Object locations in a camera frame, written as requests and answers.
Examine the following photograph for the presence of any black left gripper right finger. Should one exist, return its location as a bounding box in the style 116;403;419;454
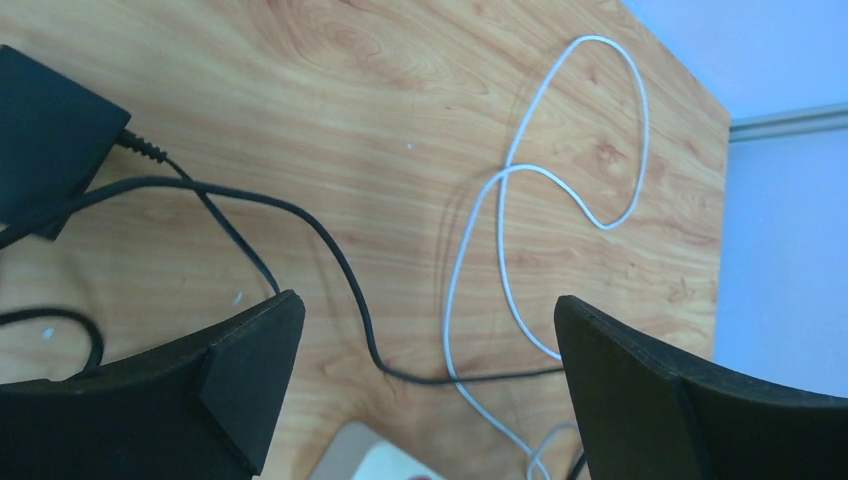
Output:
554;295;847;479

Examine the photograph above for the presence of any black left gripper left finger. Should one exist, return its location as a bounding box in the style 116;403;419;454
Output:
1;290;305;479

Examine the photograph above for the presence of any black plug adapter with cord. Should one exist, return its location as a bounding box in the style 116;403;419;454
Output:
0;175;591;480

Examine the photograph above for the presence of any white red power strip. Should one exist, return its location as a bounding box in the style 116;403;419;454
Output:
308;421;443;480

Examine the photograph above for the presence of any small black adapter with cable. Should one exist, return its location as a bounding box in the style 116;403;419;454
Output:
0;42;283;296

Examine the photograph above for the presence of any aluminium frame rail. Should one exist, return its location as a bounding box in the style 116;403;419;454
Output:
729;102;847;143

